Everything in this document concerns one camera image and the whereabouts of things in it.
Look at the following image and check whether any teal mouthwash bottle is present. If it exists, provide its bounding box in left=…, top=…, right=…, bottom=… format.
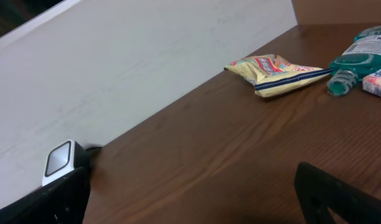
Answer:
left=327, top=26, right=381, bottom=96

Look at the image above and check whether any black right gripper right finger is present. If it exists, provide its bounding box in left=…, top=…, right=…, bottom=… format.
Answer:
left=294, top=162, right=381, bottom=224

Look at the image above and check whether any orange wiper sheet bag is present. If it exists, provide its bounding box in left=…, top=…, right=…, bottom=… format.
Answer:
left=224, top=54, right=332, bottom=98

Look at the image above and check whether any white black barcode scanner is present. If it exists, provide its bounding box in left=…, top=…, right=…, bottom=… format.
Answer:
left=42, top=139, right=90, bottom=187

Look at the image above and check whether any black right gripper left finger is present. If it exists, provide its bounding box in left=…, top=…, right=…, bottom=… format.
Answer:
left=0, top=167, right=91, bottom=224

